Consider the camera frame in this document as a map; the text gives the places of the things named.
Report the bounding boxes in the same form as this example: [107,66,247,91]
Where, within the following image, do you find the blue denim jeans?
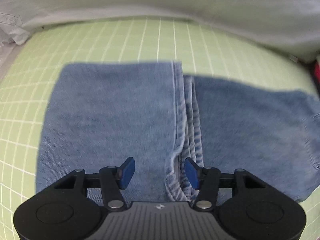
[36,62,319,202]

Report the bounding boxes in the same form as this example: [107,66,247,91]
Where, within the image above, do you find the green grid cutting mat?
[1,18,317,239]

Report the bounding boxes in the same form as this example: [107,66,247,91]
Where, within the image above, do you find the red folded garment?
[313,61,320,84]

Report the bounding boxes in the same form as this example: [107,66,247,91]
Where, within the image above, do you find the clear plastic bag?
[0,43,24,81]

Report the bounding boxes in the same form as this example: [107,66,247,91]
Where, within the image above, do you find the grey carrot print storage bag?
[1,0,319,61]

